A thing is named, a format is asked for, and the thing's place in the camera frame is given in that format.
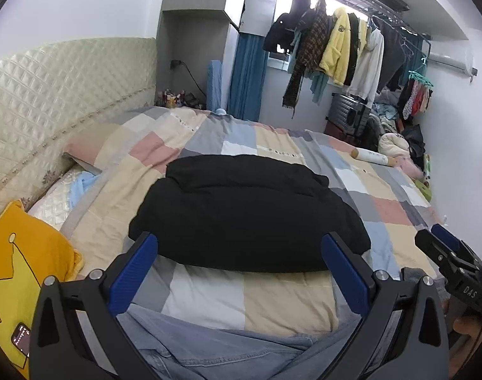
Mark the blue jeans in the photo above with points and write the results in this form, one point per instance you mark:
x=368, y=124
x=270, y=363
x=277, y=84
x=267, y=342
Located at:
x=175, y=349

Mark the person's right hand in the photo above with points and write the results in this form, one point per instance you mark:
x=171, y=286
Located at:
x=465, y=360

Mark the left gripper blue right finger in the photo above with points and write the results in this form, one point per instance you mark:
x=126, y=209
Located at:
x=402, y=332

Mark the wall charger with cable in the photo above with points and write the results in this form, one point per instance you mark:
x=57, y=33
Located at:
x=183, y=80

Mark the blue curtain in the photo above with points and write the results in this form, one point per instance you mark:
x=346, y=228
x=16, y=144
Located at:
x=248, y=76

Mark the black smartphone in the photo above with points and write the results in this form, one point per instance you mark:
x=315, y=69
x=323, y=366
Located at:
x=21, y=339

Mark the black hanging jacket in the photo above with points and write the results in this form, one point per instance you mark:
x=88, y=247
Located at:
x=281, y=33

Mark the yellow fleece jacket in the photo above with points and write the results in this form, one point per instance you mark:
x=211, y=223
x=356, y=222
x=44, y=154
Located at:
x=335, y=58

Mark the dark grey hanging coat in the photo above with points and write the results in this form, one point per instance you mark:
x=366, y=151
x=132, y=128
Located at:
x=393, y=54

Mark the grey wall cabinet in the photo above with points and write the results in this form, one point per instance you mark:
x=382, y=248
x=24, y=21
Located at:
x=196, y=32

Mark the pile of clothes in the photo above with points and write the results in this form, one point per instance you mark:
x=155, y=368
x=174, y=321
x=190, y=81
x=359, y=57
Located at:
x=390, y=129

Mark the light blue cloth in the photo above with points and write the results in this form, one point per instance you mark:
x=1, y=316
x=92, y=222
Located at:
x=80, y=186

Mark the white air conditioner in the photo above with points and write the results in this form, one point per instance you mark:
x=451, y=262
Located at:
x=459, y=59

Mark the bottles on nightstand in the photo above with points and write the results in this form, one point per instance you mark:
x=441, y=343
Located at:
x=169, y=99

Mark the grey suitcase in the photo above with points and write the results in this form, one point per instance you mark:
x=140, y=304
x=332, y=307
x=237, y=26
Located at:
x=350, y=115

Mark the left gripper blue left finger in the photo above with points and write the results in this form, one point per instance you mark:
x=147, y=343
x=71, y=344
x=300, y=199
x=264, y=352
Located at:
x=59, y=349

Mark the cream quilted headboard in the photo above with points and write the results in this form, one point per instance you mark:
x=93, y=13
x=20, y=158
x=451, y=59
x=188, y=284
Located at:
x=50, y=93

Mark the yellow cartoon pillow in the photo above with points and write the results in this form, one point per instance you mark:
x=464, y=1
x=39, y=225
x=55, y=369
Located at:
x=30, y=251

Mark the white cylinder roll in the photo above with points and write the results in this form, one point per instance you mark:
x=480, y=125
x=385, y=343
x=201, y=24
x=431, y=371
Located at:
x=373, y=157

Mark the cream quilted pillow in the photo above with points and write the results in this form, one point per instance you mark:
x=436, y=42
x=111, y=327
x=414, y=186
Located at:
x=54, y=206

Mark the black puffer jacket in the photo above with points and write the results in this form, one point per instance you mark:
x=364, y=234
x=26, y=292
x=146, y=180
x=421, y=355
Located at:
x=245, y=213

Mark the green sock hanger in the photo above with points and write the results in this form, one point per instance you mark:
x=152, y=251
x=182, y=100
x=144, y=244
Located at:
x=418, y=73

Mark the white hoodie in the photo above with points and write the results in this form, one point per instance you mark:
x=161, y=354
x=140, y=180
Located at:
x=368, y=70

